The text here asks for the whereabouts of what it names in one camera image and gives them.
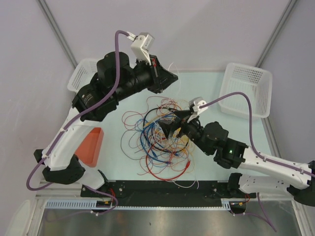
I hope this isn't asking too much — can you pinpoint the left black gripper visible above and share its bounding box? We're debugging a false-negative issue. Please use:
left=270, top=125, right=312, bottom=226
left=112, top=54, right=178, bottom=102

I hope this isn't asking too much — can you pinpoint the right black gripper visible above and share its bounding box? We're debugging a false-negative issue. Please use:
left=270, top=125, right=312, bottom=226
left=157, top=110, right=211, bottom=155

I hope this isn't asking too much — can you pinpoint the thick blue cable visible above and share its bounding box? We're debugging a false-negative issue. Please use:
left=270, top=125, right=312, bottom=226
left=137, top=113, right=188, bottom=166

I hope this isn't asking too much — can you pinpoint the thin white wire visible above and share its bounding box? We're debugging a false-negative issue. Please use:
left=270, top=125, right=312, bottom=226
left=147, top=62, right=199, bottom=189

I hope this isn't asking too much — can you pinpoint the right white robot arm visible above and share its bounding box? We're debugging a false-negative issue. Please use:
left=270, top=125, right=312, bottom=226
left=158, top=110, right=315, bottom=207

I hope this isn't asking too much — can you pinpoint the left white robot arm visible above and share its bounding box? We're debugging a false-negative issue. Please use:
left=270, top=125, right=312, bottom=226
left=34, top=52, right=178, bottom=185

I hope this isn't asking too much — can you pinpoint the left white mesh basket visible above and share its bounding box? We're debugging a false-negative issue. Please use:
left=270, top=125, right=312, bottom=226
left=67, top=59, right=98, bottom=93

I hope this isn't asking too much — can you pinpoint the white mesh basket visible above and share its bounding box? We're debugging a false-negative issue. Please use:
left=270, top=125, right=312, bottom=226
left=67, top=59, right=98, bottom=93
left=219, top=62, right=273, bottom=119

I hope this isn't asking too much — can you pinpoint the right white mesh basket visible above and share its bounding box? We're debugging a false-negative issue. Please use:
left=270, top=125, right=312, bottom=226
left=219, top=62, right=273, bottom=119

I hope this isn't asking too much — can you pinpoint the orange plastic bin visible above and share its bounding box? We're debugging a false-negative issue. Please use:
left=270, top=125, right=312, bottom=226
left=75, top=127, right=104, bottom=168

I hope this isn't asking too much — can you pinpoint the yellow wire bundle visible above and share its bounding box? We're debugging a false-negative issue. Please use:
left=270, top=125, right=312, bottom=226
left=147, top=115, right=195, bottom=150

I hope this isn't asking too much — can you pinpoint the thin orange wire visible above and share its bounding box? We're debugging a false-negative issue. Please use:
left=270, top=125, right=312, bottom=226
left=120, top=96, right=197, bottom=176

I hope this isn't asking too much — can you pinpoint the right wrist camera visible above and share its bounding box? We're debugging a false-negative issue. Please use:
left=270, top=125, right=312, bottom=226
left=189, top=97, right=208, bottom=116

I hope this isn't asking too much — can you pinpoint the thick black cable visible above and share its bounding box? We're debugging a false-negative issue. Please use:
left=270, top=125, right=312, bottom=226
left=142, top=107, right=195, bottom=154

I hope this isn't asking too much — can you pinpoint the thick red cable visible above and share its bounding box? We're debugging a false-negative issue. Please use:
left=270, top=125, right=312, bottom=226
left=145, top=137, right=192, bottom=181

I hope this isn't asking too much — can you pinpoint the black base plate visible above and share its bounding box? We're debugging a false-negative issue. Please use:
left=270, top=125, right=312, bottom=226
left=80, top=180, right=256, bottom=207

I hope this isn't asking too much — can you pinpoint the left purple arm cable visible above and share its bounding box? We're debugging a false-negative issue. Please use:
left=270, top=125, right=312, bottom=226
left=26, top=29, right=135, bottom=191

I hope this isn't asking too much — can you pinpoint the white slotted cable duct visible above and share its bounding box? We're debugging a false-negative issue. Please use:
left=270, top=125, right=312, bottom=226
left=45, top=199, right=232, bottom=211

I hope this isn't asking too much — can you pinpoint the aluminium frame post left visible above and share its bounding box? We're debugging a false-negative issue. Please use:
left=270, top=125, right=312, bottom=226
left=36, top=0, right=78, bottom=69

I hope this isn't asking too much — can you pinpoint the aluminium frame post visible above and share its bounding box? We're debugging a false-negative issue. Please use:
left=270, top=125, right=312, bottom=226
left=36, top=0, right=78, bottom=69
left=255, top=0, right=300, bottom=68

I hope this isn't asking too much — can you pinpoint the aluminium frame post right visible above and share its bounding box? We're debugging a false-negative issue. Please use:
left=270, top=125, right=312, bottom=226
left=255, top=0, right=300, bottom=68

